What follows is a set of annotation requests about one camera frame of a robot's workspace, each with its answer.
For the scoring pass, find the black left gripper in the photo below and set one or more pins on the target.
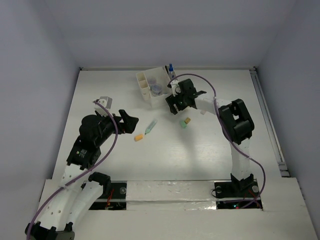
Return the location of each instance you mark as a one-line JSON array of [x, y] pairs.
[[129, 122]]

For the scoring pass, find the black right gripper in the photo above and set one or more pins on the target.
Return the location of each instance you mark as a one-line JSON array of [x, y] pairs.
[[171, 100]]

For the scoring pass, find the clear blue spray bottle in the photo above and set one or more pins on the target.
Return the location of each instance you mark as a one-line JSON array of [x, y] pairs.
[[172, 73]]

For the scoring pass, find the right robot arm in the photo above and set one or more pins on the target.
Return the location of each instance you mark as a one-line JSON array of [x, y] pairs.
[[237, 127]]

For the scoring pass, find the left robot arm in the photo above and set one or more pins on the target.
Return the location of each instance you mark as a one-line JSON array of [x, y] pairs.
[[80, 185]]

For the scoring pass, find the orange highlighter cap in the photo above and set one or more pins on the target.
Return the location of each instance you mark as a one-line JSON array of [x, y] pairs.
[[138, 137]]

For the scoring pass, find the paperclip jar near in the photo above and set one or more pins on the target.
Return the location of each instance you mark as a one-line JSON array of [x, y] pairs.
[[156, 89]]

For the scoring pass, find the paperclip jar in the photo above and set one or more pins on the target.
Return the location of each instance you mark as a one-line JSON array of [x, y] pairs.
[[156, 89], [151, 81]]

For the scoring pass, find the green uncapped highlighter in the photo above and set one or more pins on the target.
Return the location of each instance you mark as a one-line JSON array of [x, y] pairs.
[[150, 126]]

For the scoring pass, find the white perforated basket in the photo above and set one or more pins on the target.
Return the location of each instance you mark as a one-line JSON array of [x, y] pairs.
[[163, 79]]

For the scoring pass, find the cream divided organizer far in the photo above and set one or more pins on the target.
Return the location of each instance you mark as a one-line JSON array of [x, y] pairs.
[[168, 68]]

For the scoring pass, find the green highlighter cap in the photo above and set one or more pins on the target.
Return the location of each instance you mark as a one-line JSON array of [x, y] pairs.
[[183, 124]]

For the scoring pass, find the paperclip jar far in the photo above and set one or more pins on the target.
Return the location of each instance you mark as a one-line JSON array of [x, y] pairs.
[[151, 81]]

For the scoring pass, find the cream divided side organizer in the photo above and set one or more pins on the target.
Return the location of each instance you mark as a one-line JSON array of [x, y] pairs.
[[143, 85]]

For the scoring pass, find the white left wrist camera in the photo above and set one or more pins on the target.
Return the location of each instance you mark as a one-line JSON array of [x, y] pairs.
[[106, 102]]

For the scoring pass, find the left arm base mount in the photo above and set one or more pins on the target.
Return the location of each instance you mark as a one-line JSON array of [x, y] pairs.
[[113, 194]]

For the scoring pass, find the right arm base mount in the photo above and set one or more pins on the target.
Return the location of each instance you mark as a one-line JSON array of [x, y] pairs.
[[236, 194]]

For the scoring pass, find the aluminium table edge rail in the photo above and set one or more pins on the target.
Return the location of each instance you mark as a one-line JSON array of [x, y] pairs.
[[282, 165]]

